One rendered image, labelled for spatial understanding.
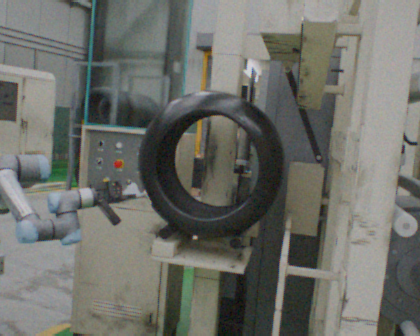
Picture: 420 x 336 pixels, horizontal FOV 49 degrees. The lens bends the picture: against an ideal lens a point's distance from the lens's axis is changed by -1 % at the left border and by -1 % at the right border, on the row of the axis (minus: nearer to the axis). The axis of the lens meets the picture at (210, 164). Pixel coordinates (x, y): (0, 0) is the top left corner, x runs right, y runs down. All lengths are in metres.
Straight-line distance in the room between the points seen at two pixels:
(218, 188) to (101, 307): 1.05
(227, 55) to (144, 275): 1.25
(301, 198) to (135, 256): 1.02
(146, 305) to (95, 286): 0.31
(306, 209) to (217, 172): 0.43
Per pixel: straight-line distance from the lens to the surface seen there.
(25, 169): 1.96
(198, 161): 8.28
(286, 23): 1.51
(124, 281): 2.67
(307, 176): 2.03
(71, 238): 1.70
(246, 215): 1.76
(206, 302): 2.28
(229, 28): 2.16
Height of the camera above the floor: 1.35
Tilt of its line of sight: 5 degrees down
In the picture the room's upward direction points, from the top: 5 degrees clockwise
